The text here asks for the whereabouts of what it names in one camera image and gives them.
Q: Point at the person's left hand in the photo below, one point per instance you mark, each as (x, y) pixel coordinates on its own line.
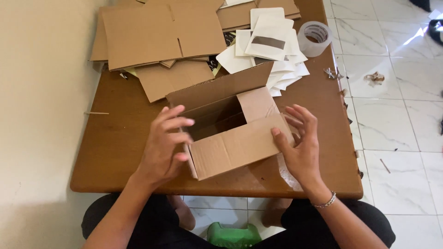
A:
(157, 155)

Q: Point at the person's right hand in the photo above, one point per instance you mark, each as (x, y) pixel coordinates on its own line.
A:
(304, 159)

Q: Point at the brown cardboard box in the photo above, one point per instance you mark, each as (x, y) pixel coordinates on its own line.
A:
(238, 145)

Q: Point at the person's black shorts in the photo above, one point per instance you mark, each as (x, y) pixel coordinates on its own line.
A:
(162, 228)

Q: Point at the thin wooden stick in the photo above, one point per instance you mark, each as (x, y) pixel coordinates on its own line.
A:
(97, 113)

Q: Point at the small brown stick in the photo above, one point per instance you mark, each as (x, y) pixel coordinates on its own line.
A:
(385, 166)

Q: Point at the green plastic stool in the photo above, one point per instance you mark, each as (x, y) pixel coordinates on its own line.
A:
(233, 237)

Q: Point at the black packet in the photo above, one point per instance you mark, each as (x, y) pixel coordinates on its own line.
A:
(213, 64)
(229, 38)

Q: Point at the crumpled brown paper scrap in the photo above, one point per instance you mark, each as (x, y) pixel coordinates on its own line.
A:
(374, 77)

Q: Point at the pile of white paper pouches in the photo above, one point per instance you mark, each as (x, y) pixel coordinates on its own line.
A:
(273, 48)

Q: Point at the clear packing tape roll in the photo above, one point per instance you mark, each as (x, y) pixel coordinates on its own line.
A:
(313, 39)

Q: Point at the pile of flat cardboard sheets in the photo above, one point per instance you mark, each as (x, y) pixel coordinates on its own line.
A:
(155, 34)

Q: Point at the black sandal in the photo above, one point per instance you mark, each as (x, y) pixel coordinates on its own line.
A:
(436, 31)

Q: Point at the black cloth item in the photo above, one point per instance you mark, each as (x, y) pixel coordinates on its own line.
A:
(420, 4)

